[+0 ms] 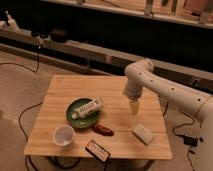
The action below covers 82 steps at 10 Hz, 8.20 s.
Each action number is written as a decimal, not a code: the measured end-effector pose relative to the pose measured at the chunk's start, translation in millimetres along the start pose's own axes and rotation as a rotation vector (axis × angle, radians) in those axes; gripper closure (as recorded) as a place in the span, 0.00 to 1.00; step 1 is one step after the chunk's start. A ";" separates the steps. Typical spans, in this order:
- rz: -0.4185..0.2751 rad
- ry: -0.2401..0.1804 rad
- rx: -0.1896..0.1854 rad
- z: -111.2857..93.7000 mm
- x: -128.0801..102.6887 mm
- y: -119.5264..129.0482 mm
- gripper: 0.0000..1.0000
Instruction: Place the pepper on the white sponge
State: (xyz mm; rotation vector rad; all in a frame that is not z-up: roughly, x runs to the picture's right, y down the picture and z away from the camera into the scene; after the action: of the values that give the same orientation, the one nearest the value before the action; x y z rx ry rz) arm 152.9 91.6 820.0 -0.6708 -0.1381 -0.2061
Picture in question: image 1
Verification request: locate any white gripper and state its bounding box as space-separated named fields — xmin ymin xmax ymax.
xmin=124 ymin=84 xmax=143 ymax=115

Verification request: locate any red pepper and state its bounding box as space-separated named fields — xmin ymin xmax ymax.
xmin=93 ymin=124 xmax=114 ymax=136

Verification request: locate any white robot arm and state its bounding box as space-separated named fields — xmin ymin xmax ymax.
xmin=124 ymin=59 xmax=213 ymax=171

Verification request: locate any white sponge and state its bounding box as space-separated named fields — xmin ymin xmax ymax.
xmin=132 ymin=124 xmax=154 ymax=145

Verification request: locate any white tube on plate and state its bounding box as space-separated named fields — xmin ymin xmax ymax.
xmin=72 ymin=98 xmax=103 ymax=119

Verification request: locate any green plate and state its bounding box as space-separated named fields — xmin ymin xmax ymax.
xmin=66 ymin=98 xmax=103 ymax=128

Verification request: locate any wooden table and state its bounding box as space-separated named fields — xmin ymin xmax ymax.
xmin=24 ymin=75 xmax=172 ymax=160

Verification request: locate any black power adapter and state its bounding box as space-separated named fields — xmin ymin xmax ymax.
xmin=183 ymin=136 xmax=198 ymax=147

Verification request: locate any white cup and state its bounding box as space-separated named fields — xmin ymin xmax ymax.
xmin=53 ymin=125 xmax=75 ymax=147

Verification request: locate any dark object on ledge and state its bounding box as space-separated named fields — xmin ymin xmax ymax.
xmin=50 ymin=29 xmax=69 ymax=43

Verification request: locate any white spray bottle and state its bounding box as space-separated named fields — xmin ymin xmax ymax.
xmin=5 ymin=11 xmax=19 ymax=31

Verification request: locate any black floor cable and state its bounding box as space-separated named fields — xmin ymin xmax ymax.
xmin=0 ymin=44 xmax=81 ymax=171

